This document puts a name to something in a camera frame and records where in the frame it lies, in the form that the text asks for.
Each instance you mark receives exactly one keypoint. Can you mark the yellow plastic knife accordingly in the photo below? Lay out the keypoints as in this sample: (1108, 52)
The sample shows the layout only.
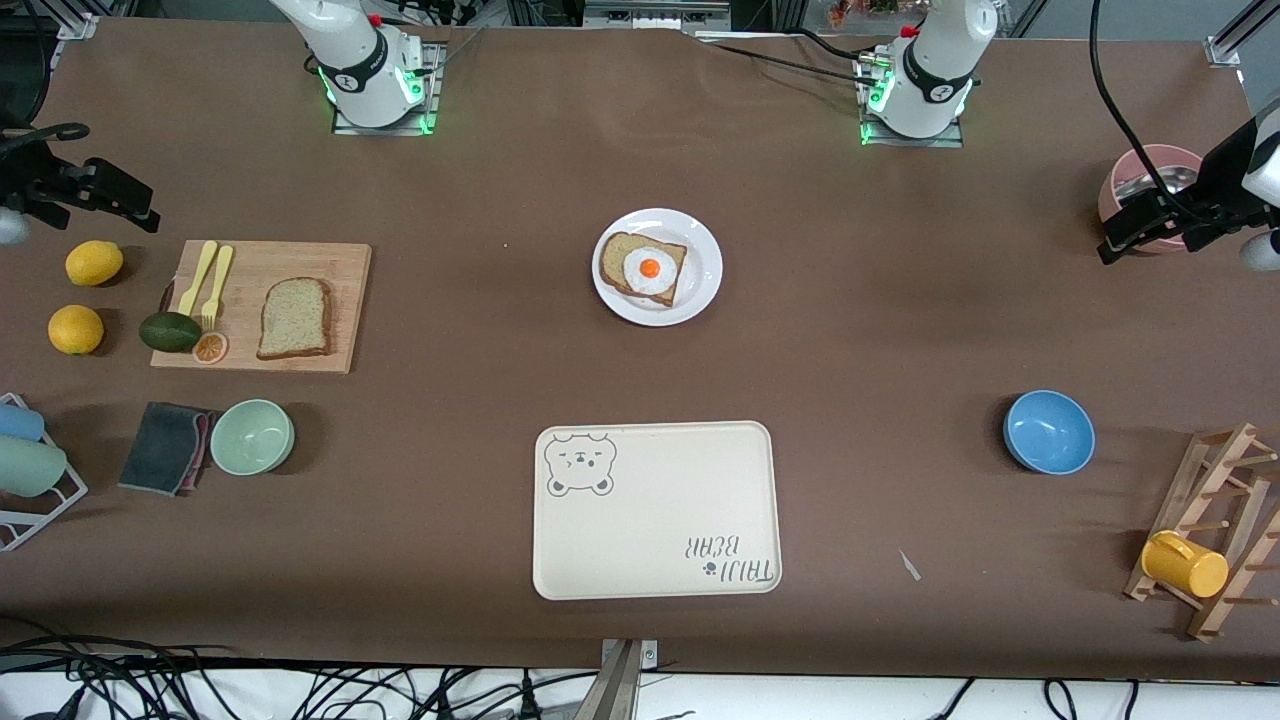
(200, 270)

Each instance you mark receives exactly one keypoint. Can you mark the metal table bracket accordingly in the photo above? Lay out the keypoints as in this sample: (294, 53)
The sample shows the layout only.
(625, 685)

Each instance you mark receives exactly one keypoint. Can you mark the dark green avocado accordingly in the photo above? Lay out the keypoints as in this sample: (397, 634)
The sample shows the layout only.
(170, 332)

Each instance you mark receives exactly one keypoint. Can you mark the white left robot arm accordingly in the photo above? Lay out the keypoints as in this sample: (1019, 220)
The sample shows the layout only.
(940, 60)

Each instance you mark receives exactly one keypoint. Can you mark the cream bear print tray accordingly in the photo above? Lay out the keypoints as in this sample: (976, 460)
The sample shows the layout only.
(655, 510)

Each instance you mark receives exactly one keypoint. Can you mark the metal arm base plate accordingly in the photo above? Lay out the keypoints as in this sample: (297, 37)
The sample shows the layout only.
(915, 142)
(432, 95)

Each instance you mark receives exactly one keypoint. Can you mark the orange slice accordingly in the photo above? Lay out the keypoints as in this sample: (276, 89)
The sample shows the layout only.
(211, 348)

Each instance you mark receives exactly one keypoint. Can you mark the aluminium corner bracket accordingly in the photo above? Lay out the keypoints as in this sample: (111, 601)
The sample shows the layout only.
(78, 26)
(1240, 35)

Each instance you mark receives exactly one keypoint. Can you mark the bamboo cutting board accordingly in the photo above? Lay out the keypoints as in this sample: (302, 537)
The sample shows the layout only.
(300, 260)

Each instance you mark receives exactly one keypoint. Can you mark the plain bread slice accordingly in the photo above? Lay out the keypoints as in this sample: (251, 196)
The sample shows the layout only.
(295, 320)

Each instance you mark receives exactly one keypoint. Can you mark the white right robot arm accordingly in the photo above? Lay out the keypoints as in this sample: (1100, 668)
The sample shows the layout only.
(350, 50)

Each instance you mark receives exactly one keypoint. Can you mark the blue bowl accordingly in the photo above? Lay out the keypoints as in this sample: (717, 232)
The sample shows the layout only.
(1049, 432)

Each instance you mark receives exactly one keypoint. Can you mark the fried egg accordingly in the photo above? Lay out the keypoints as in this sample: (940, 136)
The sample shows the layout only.
(650, 270)

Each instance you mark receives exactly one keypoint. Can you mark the dark grey cloth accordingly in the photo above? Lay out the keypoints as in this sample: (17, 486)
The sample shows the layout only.
(160, 448)

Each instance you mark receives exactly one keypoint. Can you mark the yellow lemon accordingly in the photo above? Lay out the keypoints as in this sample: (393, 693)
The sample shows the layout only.
(94, 263)
(76, 330)

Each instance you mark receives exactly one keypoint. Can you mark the white round plate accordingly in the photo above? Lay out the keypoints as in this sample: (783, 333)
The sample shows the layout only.
(700, 290)

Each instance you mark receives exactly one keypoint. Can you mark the pink bowl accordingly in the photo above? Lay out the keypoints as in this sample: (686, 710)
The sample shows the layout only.
(1160, 152)

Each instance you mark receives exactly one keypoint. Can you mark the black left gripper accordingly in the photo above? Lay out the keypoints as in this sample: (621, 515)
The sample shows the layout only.
(1217, 186)

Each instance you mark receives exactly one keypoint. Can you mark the yellow plastic fork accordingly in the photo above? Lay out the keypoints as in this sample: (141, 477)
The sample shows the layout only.
(220, 275)

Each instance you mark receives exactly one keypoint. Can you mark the metal spoon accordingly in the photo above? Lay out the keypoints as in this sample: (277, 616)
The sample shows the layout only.
(1140, 183)

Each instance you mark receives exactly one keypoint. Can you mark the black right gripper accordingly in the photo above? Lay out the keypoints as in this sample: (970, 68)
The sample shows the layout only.
(28, 177)

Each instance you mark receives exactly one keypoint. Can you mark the white tape scrap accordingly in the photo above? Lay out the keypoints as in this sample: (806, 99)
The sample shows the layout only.
(909, 565)

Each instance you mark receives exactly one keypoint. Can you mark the wooden mug rack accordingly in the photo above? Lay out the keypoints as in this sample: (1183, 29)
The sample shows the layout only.
(1215, 470)

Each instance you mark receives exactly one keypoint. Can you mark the toast with fried egg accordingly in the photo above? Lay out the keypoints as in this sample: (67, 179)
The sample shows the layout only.
(613, 262)

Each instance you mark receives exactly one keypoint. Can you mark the yellow mug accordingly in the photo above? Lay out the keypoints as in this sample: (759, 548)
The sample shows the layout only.
(1185, 566)

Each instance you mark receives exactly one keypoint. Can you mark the pale green cup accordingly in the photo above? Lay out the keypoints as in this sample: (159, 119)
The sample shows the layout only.
(28, 466)

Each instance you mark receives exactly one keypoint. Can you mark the light blue cup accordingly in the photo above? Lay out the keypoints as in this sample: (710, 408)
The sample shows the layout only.
(18, 422)

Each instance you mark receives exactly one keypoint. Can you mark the pale green bowl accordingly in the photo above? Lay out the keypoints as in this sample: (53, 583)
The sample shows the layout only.
(252, 437)

